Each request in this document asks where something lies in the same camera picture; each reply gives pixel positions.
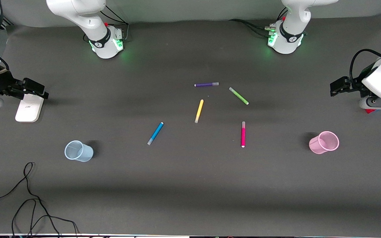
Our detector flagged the loose black cable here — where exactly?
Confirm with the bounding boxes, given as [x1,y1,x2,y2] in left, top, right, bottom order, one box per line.
[0,162,79,238]

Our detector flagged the white stand base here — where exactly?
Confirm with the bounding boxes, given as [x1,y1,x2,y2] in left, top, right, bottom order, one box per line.
[15,94,45,123]

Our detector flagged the yellow marker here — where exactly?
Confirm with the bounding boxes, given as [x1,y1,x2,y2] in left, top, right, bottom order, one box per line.
[194,99,204,124]

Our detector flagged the black arm base cables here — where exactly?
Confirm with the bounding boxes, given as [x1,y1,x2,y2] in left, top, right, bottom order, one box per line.
[228,7,289,39]
[83,5,130,43]

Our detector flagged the black left arm base cables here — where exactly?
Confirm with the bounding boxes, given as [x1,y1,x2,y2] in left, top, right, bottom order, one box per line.
[228,7,289,39]

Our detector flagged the black right arm base cables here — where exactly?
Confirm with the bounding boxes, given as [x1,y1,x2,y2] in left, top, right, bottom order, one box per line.
[83,5,130,43]

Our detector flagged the green marker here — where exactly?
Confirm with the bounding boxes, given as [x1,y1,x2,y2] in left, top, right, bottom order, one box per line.
[229,87,249,105]

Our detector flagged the blue marker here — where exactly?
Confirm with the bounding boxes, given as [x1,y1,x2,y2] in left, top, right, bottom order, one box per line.
[147,122,164,146]

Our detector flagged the translucent blue cup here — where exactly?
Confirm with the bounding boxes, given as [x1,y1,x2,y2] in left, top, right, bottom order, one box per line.
[64,140,94,162]

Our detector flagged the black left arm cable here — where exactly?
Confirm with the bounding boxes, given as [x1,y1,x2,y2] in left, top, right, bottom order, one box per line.
[349,49,381,84]

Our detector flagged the translucent pink cup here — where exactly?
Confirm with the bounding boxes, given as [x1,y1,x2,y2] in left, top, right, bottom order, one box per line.
[309,131,340,155]

